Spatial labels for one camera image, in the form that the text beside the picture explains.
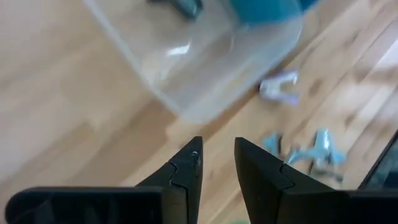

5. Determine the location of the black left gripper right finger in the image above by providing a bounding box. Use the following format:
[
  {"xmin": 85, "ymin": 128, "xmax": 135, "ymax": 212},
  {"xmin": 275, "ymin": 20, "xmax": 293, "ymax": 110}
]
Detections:
[{"xmin": 233, "ymin": 136, "xmax": 398, "ymax": 224}]

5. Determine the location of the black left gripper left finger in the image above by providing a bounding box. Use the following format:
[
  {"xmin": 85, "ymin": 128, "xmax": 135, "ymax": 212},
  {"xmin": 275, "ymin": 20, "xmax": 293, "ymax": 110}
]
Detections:
[{"xmin": 4, "ymin": 136, "xmax": 203, "ymax": 224}]

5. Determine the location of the lilac staple remover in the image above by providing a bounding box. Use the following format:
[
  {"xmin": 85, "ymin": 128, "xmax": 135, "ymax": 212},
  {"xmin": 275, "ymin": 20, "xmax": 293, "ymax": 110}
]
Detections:
[{"xmin": 258, "ymin": 70, "xmax": 301, "ymax": 106}]

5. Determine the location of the clear plastic bin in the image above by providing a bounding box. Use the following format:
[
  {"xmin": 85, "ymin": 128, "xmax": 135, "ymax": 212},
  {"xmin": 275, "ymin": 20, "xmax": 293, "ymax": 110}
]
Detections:
[{"xmin": 82, "ymin": 0, "xmax": 304, "ymax": 124}]

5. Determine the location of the teal plastic bin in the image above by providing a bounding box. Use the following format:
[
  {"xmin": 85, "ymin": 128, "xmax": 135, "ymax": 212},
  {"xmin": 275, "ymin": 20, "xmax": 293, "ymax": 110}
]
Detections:
[{"xmin": 229, "ymin": 0, "xmax": 318, "ymax": 24}]

